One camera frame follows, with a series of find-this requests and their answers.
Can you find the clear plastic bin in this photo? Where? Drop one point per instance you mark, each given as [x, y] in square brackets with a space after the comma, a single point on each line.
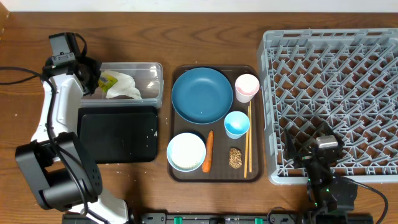
[148, 79]

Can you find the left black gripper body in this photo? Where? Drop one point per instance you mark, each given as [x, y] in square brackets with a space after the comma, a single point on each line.
[90, 76]

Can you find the white napkin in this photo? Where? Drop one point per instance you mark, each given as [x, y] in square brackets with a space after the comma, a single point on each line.
[125, 86]

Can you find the orange carrot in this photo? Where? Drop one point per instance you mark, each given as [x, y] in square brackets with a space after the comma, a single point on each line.
[207, 163]

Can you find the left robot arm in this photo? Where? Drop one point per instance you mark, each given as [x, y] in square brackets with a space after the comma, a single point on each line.
[60, 172]

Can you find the yellow green snack wrapper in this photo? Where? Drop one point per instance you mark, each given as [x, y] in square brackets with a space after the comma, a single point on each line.
[106, 81]

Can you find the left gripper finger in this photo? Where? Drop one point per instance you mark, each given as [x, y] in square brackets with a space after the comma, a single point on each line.
[95, 66]
[89, 86]

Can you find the brown serving tray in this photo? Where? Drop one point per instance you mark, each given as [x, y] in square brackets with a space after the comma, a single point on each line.
[221, 171]

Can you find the black tray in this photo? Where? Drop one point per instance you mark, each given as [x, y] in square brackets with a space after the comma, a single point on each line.
[124, 134]

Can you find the pink cup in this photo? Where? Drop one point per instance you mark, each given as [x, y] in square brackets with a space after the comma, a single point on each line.
[246, 86]

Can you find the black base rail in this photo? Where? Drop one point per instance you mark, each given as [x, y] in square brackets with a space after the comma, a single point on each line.
[274, 218]

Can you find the grey dishwasher rack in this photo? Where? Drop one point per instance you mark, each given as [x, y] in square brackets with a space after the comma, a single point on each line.
[346, 78]

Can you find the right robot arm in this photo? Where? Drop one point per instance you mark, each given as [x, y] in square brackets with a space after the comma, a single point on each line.
[332, 196]

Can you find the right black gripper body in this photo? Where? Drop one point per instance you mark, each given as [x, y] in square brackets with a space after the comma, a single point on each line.
[306, 155]

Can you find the wooden chopstick left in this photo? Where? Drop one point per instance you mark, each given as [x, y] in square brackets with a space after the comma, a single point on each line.
[246, 150]

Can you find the brown textured food piece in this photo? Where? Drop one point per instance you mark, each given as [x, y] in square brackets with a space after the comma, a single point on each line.
[235, 158]

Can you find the dark blue plate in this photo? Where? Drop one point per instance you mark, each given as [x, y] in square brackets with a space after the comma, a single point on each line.
[202, 95]

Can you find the light blue cup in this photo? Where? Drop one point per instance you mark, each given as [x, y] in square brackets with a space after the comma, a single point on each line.
[236, 124]

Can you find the light blue rice bowl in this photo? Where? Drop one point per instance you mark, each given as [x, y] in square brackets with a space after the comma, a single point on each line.
[186, 152]

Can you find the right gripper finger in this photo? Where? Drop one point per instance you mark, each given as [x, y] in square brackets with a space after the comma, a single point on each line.
[289, 148]
[325, 130]

